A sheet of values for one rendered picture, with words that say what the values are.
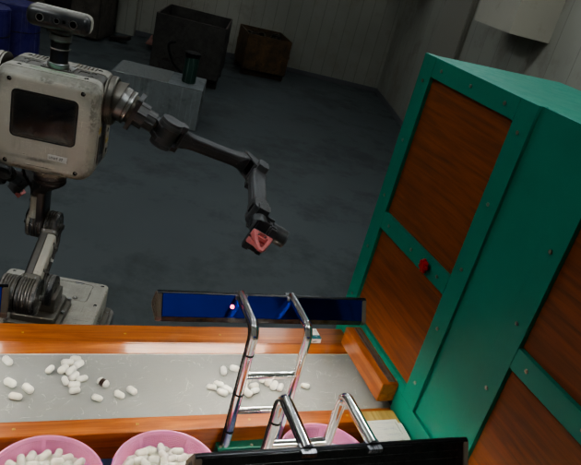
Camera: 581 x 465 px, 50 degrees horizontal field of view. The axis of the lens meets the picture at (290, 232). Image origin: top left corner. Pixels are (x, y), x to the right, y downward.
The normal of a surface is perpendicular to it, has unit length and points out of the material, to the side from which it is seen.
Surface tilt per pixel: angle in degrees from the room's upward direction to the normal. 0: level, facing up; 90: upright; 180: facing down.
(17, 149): 90
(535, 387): 90
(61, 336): 0
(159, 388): 0
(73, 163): 90
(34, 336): 0
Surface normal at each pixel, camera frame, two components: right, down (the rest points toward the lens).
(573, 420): -0.92, -0.07
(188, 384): 0.24, -0.88
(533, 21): 0.04, 0.43
